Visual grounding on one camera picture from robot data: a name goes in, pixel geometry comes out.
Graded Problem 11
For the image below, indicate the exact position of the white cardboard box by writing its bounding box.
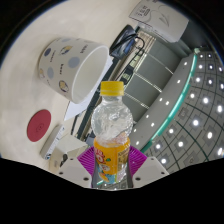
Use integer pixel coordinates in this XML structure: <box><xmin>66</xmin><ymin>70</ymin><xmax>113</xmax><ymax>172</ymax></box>
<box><xmin>129</xmin><ymin>0</ymin><xmax>190</xmax><ymax>44</ymax></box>

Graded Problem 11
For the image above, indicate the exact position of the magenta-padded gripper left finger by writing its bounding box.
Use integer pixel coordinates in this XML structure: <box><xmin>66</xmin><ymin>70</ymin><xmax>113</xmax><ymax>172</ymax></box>
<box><xmin>57</xmin><ymin>146</ymin><xmax>98</xmax><ymax>189</ymax></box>

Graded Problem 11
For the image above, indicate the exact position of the white dotted paper cup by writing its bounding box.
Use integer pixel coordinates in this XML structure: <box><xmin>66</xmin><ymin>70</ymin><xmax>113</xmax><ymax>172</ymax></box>
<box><xmin>37</xmin><ymin>37</ymin><xmax>111</xmax><ymax>104</ymax></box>

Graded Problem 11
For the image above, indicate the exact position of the flat round red coaster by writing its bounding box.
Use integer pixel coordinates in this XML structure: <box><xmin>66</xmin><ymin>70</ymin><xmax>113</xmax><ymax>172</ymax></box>
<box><xmin>26</xmin><ymin>109</ymin><xmax>53</xmax><ymax>143</ymax></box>

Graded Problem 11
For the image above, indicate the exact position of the clear yellow-capped drink bottle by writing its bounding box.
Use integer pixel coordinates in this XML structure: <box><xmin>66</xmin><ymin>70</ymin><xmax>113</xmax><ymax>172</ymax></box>
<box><xmin>90</xmin><ymin>80</ymin><xmax>135</xmax><ymax>185</ymax></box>

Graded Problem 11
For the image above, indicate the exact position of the ceiling lights group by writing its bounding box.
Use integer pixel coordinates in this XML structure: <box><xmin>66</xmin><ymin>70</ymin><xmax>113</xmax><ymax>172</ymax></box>
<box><xmin>133</xmin><ymin>46</ymin><xmax>224</xmax><ymax>168</ymax></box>

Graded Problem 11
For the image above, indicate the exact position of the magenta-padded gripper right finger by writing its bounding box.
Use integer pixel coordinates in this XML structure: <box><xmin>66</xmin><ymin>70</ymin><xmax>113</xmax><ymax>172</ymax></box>
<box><xmin>125</xmin><ymin>146</ymin><xmax>170</xmax><ymax>188</ymax></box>

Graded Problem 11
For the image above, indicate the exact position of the white printed paper sheet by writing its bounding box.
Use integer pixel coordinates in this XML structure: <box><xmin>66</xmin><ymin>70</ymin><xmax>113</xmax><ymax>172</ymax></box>
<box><xmin>63</xmin><ymin>54</ymin><xmax>114</xmax><ymax>122</ymax></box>

